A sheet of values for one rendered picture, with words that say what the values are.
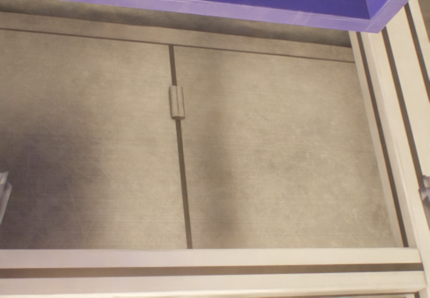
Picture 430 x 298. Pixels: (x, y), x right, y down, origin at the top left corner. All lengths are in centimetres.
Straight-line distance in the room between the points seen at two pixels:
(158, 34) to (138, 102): 13
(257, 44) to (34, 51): 35
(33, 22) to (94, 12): 20
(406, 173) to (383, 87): 10
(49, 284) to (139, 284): 7
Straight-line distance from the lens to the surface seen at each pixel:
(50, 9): 125
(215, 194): 101
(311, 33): 138
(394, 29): 83
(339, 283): 66
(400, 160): 75
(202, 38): 113
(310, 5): 54
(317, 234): 105
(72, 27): 108
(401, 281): 69
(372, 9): 56
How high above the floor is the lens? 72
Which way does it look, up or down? 25 degrees down
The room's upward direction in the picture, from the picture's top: 173 degrees clockwise
